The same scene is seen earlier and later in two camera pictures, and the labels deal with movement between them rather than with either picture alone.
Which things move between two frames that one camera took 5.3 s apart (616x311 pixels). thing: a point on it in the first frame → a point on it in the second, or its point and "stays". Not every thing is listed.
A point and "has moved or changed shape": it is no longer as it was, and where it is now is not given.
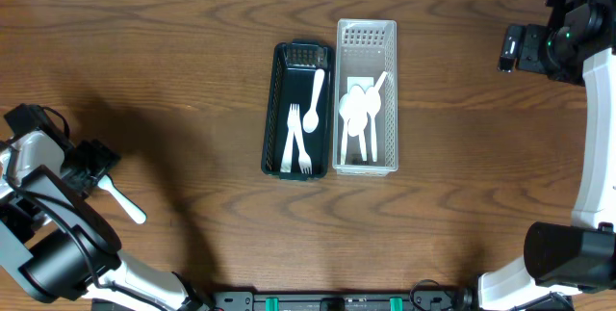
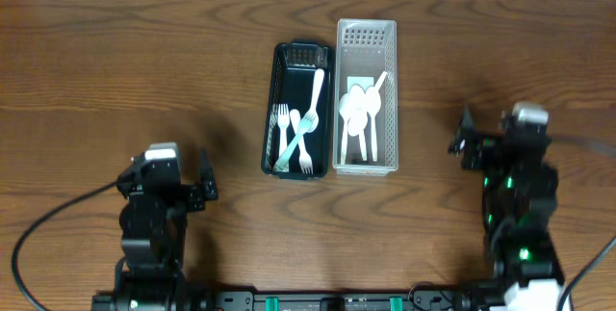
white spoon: [311, 120] stays
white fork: [138, 215] has moved or changed shape
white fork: [292, 124] → [283, 122]
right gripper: [531, 48] → [474, 144]
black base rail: [416, 300] stays
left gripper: [96, 160] → [193, 192]
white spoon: [346, 111] stays
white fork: [303, 157] stays
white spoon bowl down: [373, 101] stays
